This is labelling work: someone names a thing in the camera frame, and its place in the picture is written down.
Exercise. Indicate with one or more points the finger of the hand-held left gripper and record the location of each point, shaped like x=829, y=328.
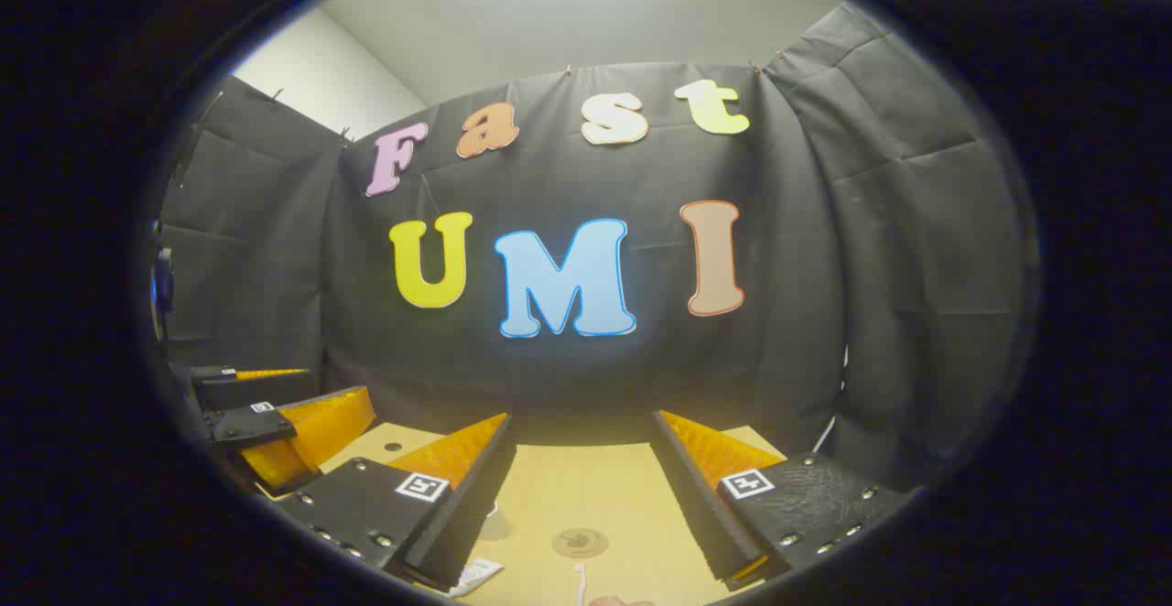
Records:
x=247, y=389
x=243, y=425

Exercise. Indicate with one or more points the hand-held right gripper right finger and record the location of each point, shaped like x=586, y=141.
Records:
x=696, y=507

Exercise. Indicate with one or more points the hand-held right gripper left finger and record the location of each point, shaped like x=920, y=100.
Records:
x=476, y=507

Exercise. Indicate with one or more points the round cork coaster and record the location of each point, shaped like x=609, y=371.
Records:
x=580, y=543

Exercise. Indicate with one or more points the pale pink toothbrush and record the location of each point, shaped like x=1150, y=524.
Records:
x=580, y=583

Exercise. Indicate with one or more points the light wooden desktop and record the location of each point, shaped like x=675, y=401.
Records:
x=586, y=487

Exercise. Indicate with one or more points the black backdrop cloth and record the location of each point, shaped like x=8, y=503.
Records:
x=549, y=379

